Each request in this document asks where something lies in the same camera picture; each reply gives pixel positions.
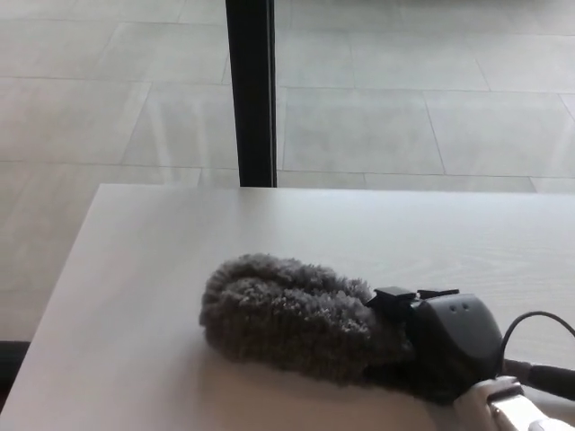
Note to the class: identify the grey fluffy microfibre duster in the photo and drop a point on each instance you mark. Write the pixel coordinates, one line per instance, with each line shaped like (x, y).
(287, 323)

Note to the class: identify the black vertical window frame post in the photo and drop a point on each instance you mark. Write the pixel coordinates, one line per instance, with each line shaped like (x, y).
(253, 94)

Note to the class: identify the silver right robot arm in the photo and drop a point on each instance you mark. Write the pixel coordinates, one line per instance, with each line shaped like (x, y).
(503, 404)

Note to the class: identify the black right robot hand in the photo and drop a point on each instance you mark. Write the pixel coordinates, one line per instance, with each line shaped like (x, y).
(449, 341)

